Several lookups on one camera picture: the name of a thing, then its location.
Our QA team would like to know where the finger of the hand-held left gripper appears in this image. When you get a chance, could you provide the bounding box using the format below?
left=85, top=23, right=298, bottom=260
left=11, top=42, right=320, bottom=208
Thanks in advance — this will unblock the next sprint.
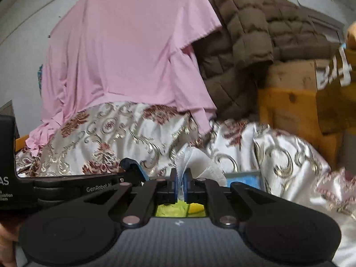
left=120, top=158, right=148, bottom=186

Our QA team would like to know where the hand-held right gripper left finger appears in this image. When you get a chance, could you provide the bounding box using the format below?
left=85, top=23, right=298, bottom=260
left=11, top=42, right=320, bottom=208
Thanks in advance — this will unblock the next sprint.
left=82, top=168, right=179, bottom=229

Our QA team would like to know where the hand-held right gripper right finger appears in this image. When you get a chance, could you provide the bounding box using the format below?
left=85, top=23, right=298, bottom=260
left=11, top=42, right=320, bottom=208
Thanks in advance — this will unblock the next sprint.
left=182, top=168, right=279, bottom=229

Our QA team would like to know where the white gauze cloth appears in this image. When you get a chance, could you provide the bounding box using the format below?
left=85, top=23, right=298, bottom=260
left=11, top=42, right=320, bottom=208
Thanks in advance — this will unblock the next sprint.
left=175, top=145, right=229, bottom=201

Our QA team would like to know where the grey box with cartoon print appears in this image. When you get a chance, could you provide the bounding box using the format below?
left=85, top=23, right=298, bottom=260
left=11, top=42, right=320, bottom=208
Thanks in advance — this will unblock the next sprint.
left=154, top=169, right=263, bottom=218

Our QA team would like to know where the floral satin blanket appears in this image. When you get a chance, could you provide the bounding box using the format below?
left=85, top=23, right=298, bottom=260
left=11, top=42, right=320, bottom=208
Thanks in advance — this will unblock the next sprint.
left=15, top=101, right=356, bottom=267

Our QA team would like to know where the pink hanging cloth sheet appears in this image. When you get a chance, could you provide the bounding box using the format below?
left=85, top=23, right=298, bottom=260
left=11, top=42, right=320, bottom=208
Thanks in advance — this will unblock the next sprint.
left=25, top=0, right=223, bottom=156

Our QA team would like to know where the cardboard box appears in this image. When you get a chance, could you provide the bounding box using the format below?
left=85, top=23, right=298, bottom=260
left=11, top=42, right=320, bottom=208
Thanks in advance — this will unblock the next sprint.
left=267, top=58, right=329, bottom=92

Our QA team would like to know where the brown quilted jacket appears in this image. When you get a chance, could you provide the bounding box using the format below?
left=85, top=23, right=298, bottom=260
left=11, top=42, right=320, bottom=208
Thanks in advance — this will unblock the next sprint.
left=192, top=0, right=342, bottom=120

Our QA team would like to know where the wooden bed rail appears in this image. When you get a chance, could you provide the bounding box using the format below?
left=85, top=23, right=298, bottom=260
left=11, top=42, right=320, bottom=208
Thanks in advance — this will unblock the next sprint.
left=15, top=135, right=30, bottom=152

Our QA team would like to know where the teal floral wall poster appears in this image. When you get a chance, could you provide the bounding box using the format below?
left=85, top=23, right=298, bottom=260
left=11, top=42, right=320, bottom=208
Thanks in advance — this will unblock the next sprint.
left=37, top=64, right=45, bottom=89

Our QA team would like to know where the wooden bed frame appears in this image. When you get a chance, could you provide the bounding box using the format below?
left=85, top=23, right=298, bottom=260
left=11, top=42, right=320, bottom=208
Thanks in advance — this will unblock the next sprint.
left=257, top=87, right=356, bottom=170

